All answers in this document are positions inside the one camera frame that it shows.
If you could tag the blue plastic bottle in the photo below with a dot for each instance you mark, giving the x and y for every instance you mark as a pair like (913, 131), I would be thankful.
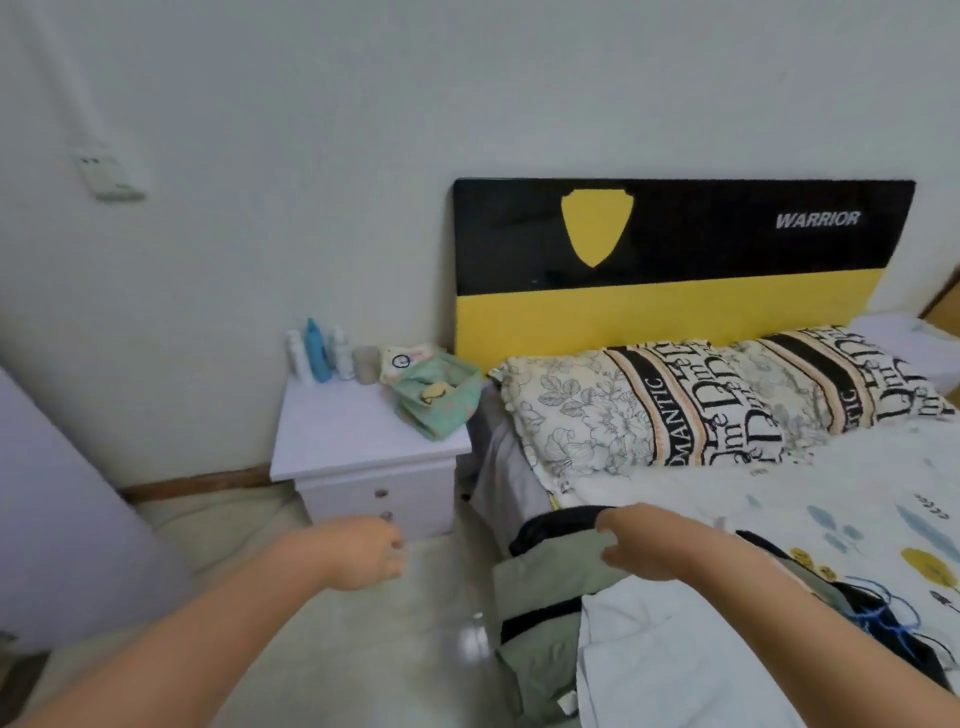
(319, 351)

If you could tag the white plastic bottle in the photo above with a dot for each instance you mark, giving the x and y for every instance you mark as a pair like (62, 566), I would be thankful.
(298, 356)

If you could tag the person's right hand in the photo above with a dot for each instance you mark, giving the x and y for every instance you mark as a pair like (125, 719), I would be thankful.
(664, 544)

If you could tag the white printed t-shirt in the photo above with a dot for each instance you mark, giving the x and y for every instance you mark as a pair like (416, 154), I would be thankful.
(660, 660)

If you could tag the white printed pouch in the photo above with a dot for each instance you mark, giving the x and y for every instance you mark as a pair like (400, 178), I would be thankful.
(405, 358)

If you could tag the white leaf print quilt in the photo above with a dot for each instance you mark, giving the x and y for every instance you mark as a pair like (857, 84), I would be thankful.
(862, 487)

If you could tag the yellow black bed headboard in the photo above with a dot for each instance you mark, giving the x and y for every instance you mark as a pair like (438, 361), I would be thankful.
(675, 307)

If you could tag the person's left forearm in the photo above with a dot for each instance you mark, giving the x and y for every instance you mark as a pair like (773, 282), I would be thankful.
(187, 645)

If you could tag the blue plastic hanger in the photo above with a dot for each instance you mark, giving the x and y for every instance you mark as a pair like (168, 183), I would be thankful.
(889, 619)

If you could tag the clear glass jar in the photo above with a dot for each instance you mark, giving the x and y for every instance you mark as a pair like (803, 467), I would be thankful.
(366, 364)

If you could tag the sage green shirt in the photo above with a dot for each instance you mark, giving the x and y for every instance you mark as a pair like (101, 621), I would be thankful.
(555, 570)

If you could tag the white nightstand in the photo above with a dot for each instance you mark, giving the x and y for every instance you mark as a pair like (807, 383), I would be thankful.
(900, 337)
(352, 435)

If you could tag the pale green plastic bag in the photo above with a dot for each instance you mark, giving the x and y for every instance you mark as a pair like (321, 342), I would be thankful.
(439, 397)

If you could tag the clear plastic bottle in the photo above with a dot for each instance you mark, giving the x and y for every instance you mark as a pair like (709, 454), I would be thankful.
(341, 352)

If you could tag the lilac wardrobe door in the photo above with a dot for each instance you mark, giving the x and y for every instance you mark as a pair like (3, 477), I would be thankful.
(75, 525)

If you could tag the white wall socket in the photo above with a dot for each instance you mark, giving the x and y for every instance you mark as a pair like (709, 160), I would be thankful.
(109, 176)

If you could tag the grey bed sheet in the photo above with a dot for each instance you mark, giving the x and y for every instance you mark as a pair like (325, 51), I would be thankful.
(502, 480)

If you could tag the black white printed pillow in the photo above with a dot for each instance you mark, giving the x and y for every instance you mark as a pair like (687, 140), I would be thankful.
(847, 382)
(600, 412)

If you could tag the person's right forearm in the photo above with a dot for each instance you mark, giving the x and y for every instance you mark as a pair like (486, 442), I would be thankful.
(825, 637)

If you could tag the person's left hand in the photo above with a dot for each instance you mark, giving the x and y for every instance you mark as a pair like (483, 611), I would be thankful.
(367, 555)

